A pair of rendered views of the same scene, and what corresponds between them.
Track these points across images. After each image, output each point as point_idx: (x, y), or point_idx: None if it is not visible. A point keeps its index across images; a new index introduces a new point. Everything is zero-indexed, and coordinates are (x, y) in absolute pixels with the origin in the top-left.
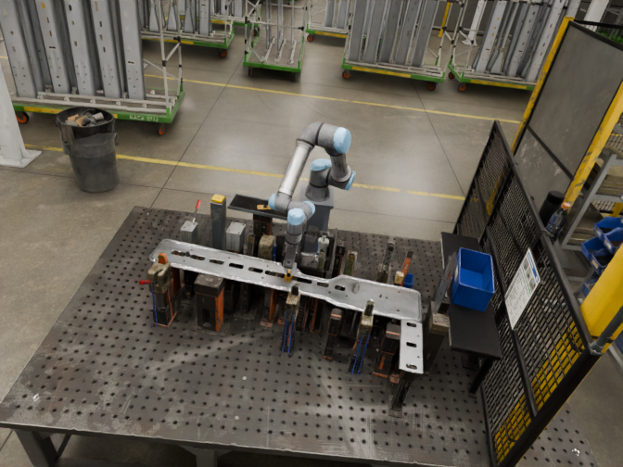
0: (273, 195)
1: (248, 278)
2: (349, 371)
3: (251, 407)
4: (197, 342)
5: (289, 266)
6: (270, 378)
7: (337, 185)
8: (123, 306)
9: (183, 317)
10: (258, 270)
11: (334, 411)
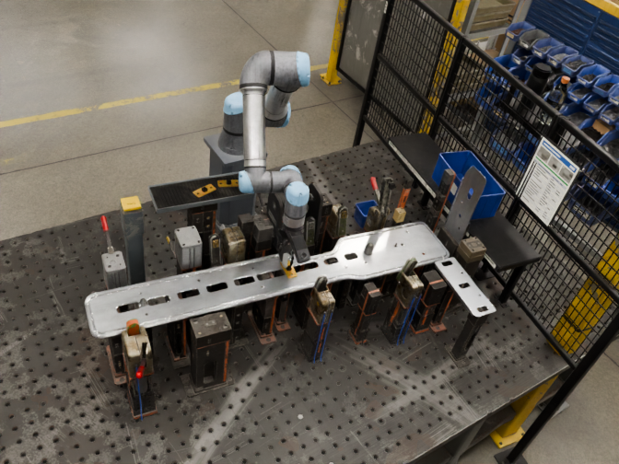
0: (242, 174)
1: (248, 295)
2: (391, 343)
3: (335, 443)
4: (210, 408)
5: (308, 259)
6: (326, 400)
7: (272, 124)
8: (67, 418)
9: (162, 387)
10: None
11: (413, 395)
